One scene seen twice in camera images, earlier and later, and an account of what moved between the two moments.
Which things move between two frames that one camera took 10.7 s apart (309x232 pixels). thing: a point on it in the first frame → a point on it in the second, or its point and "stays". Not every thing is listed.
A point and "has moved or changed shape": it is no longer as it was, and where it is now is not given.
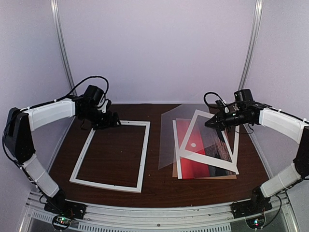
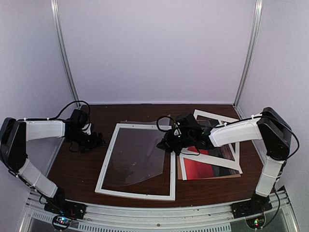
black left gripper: x=107 y=123 → x=93 y=143
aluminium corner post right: x=252 y=46 stays
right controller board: x=256 y=223 stays
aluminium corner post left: x=57 y=20 stays
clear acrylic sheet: x=185 y=130 has moved or changed shape
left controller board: x=62 y=222 stays
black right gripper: x=221 y=123 → x=165 y=143
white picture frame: x=138 y=189 → x=99 y=189
